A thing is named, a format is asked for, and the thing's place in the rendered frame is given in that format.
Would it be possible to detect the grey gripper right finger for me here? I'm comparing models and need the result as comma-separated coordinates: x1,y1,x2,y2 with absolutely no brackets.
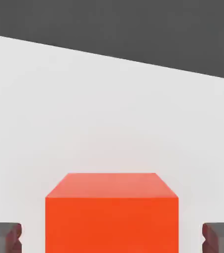
202,222,224,253

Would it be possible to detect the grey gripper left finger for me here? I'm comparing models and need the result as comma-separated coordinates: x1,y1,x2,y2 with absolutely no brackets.
0,222,23,253

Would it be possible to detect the small red cube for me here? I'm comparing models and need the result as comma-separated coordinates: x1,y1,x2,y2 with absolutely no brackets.
45,172,179,253

